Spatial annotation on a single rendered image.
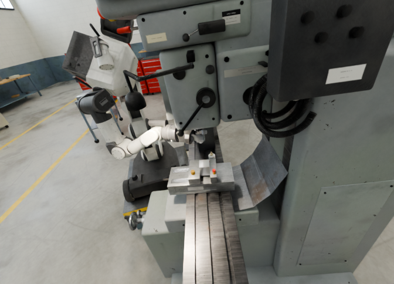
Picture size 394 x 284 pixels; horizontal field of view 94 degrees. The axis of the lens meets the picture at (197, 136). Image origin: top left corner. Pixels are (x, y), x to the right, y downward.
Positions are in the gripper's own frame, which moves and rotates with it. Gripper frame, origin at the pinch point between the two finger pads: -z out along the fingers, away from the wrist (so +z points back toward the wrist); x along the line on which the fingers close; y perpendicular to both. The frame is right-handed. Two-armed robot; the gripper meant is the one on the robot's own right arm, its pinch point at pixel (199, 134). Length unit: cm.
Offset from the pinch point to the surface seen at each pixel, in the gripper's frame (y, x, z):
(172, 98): -22.9, -11.5, 4.5
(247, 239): 67, -10, -24
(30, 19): -138, 640, 962
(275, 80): -33, -28, -29
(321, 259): 81, -4, -66
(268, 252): 84, -5, -37
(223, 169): 24.4, 3.0, -9.6
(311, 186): 16, -9, -48
